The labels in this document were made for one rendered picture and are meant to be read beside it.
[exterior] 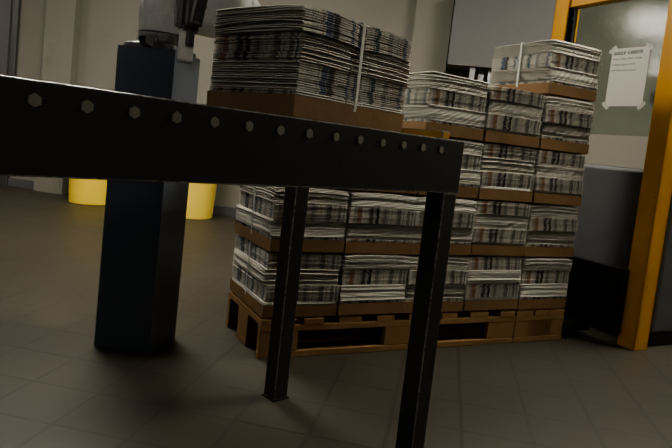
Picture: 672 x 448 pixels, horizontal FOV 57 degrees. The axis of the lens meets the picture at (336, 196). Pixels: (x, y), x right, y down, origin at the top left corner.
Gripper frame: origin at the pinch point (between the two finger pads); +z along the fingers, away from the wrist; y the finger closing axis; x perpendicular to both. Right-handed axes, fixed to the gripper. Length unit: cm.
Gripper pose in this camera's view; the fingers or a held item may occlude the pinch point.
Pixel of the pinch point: (186, 45)
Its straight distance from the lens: 139.2
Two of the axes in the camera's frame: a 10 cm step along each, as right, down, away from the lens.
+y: -7.0, -1.4, 7.0
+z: -1.1, 9.9, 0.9
